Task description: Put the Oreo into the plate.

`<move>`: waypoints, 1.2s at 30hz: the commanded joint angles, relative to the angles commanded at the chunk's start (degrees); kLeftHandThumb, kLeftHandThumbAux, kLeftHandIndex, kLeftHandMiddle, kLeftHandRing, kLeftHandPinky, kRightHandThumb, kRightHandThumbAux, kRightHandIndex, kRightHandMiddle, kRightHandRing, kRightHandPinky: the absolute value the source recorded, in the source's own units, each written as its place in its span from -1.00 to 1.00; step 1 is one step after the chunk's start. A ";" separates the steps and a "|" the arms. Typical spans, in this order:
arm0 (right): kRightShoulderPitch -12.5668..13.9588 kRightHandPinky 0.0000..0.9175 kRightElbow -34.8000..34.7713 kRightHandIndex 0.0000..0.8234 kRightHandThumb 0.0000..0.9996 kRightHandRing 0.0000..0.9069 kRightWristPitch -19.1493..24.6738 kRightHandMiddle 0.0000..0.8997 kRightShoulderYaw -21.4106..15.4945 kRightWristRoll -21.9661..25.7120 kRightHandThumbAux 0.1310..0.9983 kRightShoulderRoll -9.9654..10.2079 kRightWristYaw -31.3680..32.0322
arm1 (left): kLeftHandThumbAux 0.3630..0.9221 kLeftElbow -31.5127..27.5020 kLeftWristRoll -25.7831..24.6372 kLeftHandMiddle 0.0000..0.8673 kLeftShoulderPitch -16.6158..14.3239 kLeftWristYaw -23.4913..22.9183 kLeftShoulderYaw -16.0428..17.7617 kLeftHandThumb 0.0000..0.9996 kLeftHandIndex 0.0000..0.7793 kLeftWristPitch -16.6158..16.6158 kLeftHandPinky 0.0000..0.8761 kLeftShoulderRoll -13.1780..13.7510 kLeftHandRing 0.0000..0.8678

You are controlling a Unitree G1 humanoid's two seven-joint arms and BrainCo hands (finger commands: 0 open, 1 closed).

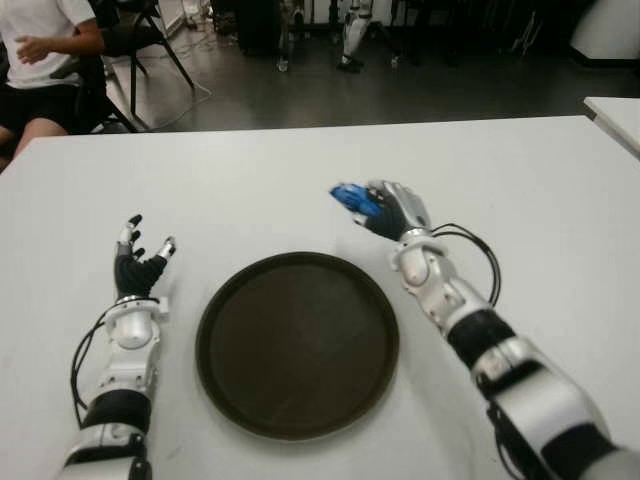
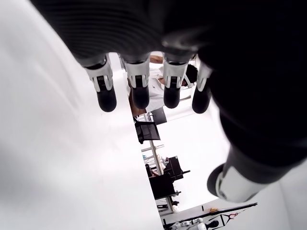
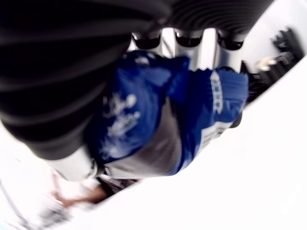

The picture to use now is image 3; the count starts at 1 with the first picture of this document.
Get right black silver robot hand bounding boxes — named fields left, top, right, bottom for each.
left=0, top=0, right=275, bottom=182

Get blue Oreo cookie packet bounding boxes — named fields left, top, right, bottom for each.
left=83, top=49, right=250, bottom=180

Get dark stacked folding chairs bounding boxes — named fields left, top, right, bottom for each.
left=239, top=27, right=303, bottom=104

